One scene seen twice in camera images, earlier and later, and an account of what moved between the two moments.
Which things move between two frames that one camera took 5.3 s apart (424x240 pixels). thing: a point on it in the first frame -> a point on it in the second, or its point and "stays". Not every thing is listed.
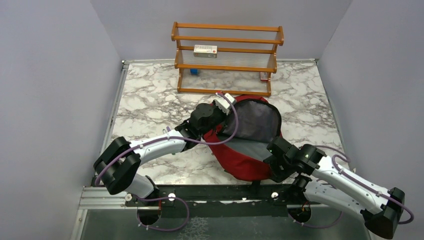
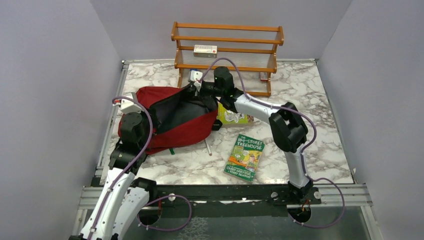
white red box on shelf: x=205 y=51 stays
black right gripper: x=278 y=174 -> x=199 y=91
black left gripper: x=225 y=117 -> x=143 y=114
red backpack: x=244 y=155 -> x=180 y=117
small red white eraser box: x=264 y=76 stays
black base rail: x=266 y=200 stays
